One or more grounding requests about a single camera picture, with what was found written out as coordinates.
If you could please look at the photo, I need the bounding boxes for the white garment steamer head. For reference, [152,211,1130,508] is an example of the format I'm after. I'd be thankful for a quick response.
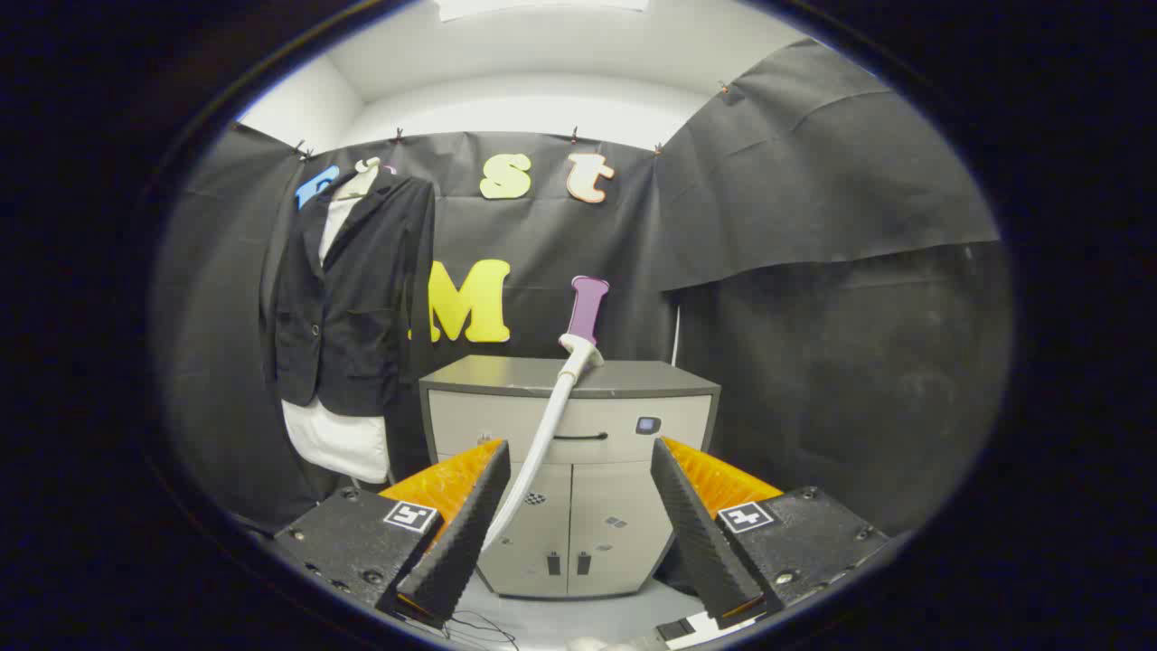
[481,333,605,552]

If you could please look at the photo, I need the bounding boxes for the grey cabinet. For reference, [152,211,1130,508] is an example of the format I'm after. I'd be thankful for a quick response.
[419,354,722,599]

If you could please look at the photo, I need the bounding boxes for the white shirt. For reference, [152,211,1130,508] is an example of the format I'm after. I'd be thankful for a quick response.
[280,192,393,486]

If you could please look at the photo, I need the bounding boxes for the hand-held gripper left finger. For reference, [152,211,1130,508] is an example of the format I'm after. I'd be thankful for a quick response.
[269,439,513,630]

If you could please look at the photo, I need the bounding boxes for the ceiling light panel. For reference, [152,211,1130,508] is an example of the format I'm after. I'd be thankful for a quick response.
[434,0,650,21]

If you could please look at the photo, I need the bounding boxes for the black suit jacket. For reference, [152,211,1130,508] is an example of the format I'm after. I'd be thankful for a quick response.
[262,170,437,419]

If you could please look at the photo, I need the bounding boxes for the cream plastic hanger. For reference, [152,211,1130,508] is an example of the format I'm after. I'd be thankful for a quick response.
[333,158,382,202]

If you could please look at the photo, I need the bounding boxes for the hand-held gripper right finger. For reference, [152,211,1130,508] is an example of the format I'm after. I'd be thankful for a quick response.
[649,437,894,632]

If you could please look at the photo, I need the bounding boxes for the black backdrop cloth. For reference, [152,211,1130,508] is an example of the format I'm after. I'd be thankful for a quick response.
[149,38,1015,543]

